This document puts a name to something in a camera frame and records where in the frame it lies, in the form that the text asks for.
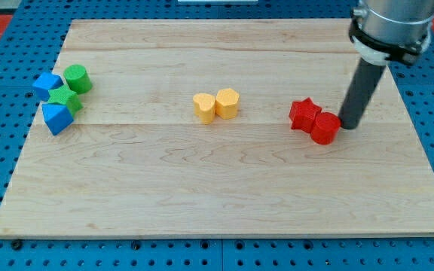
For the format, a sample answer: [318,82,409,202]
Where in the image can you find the red star block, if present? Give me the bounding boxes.
[289,98,322,133]

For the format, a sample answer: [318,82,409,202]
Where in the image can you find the red cylinder block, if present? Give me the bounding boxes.
[310,112,341,145]

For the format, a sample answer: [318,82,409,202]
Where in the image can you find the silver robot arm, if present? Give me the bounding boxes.
[349,0,434,65]

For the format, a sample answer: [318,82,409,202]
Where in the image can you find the yellow hexagon block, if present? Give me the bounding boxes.
[215,88,240,120]

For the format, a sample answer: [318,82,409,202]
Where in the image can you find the green star block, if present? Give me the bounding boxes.
[47,85,83,116]

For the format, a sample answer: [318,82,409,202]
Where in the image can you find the yellow heart block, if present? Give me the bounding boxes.
[193,93,215,124]

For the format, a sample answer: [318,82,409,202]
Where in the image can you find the light wooden board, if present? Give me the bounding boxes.
[0,19,434,239]

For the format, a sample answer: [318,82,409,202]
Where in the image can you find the green cylinder block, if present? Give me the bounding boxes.
[63,64,93,94]

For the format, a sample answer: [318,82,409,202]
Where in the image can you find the blue triangle block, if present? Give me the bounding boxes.
[41,103,74,136]

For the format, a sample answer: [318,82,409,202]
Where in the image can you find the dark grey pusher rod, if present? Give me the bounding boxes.
[338,58,385,129]

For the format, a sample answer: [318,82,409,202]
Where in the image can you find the blue cube block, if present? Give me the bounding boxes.
[32,72,63,102]

